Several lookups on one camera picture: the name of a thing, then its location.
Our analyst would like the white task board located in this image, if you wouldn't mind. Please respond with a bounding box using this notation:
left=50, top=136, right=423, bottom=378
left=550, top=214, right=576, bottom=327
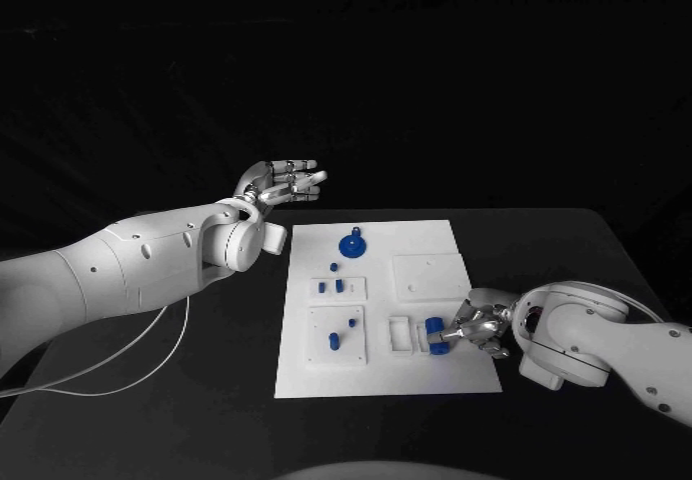
left=272, top=219, right=504, bottom=399

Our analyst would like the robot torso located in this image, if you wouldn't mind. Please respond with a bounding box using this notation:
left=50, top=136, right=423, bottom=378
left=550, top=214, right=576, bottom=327
left=272, top=460, right=510, bottom=480

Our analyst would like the white cable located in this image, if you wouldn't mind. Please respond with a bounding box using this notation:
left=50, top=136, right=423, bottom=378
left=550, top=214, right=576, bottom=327
left=0, top=295, right=191, bottom=398
left=606, top=290, right=667, bottom=324
left=0, top=304, right=169, bottom=395

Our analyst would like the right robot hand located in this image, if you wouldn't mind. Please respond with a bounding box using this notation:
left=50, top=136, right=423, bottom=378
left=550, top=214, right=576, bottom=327
left=425, top=287, right=520, bottom=360

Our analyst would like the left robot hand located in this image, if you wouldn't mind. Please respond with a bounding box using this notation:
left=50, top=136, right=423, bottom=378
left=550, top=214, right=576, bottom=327
left=231, top=159, right=328, bottom=218

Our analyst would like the blue long cylinder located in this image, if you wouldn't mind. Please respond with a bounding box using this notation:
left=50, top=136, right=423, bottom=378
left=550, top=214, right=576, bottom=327
left=423, top=316, right=451, bottom=356

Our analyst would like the blue gear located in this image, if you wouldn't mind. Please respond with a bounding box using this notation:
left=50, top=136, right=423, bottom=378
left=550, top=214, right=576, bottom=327
left=337, top=226, right=370, bottom=260

